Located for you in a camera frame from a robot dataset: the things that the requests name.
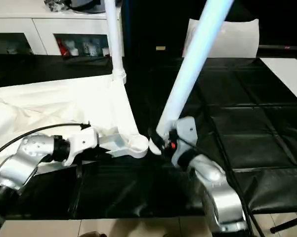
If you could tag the white plastic table leg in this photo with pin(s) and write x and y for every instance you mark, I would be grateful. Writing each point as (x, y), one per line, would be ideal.
(190, 61)
(114, 37)

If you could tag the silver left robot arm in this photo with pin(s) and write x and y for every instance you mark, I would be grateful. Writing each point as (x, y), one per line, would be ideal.
(27, 153)

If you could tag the black work mat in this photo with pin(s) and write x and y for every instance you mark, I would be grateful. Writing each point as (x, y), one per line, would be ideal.
(249, 123)

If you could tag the small tan label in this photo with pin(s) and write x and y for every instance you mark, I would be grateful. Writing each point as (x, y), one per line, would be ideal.
(161, 48)

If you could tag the small white cup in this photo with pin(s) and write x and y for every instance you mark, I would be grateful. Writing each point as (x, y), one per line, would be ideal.
(105, 51)
(74, 52)

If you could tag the white printed jar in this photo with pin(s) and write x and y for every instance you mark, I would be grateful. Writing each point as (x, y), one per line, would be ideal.
(91, 48)

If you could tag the red bottle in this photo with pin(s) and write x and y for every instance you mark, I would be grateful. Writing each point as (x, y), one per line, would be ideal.
(63, 47)

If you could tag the black tall cabinet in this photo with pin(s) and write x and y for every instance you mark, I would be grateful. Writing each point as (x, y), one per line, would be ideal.
(150, 24)

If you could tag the white flat board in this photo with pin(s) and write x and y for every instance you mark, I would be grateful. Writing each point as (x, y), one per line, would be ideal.
(289, 76)

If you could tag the white glass-door cabinet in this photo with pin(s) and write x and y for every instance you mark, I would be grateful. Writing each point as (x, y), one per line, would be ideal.
(39, 27)

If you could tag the black tripod leg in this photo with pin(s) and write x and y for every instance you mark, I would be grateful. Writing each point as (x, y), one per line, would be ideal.
(289, 223)

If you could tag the black bar red light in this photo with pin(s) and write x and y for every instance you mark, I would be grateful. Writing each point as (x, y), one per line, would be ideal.
(284, 47)

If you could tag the dark crumpled small pile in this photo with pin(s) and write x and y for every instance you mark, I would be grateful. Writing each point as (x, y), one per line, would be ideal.
(55, 5)

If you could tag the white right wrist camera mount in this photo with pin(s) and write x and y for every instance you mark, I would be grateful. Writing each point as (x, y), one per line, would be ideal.
(187, 130)

